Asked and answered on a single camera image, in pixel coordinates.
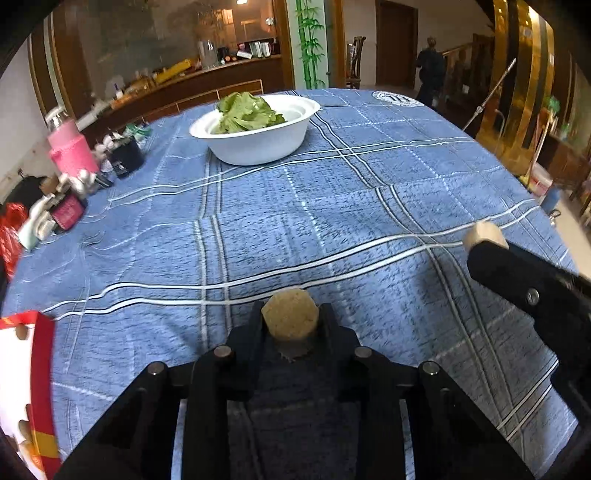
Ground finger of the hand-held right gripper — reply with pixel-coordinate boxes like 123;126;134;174
466;240;591;320

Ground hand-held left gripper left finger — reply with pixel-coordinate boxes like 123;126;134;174
53;302;265;480

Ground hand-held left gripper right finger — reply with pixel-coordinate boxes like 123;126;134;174
318;302;536;480

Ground peeled banana chunk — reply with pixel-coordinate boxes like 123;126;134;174
261;288;320;361
464;222;509;252

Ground red box with white inside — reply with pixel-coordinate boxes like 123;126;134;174
0;310;62;480

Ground white bucket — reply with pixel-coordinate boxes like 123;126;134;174
526;164;553;199

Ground metal pole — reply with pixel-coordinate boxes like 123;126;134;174
462;59;517;132

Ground golden pillar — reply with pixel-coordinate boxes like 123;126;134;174
475;0;555;162

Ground white bowl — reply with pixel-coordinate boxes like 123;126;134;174
189;94;321;166

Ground dark jar with pink label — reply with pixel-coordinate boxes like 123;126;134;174
46;180;88;232

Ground black cup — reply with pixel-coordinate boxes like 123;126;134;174
108;136;145;179

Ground green lettuce leaves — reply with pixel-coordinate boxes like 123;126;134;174
215;91;287;136

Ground wooden door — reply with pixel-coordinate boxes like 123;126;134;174
375;0;419;88

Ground white cloth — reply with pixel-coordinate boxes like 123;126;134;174
18;168;105;250

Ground wooden chair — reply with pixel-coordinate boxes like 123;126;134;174
345;36;367;90

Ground red plastic bag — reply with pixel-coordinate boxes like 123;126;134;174
0;202;28;280

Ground wooden counter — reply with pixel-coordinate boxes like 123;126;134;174
76;53;284;139

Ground pink sleeved bottle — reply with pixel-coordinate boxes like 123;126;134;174
45;105;100;178

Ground bamboo painted pillar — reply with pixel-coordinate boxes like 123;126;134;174
286;0;331;90

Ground yellow box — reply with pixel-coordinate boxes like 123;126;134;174
154;59;192;84

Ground clear pitcher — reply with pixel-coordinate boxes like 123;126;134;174
198;40;218;69

